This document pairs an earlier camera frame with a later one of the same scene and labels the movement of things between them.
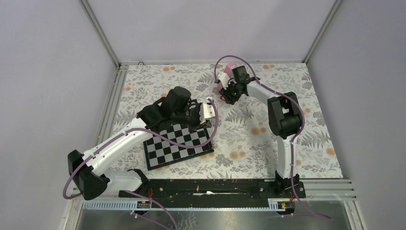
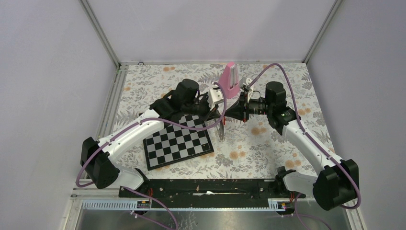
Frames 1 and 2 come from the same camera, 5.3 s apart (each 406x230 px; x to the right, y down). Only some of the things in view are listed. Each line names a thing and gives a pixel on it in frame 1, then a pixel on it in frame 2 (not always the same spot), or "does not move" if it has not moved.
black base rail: [284, 190] does not move
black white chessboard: [159, 152] does not move
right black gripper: [227, 96] → [238, 110]
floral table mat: [243, 146] does not move
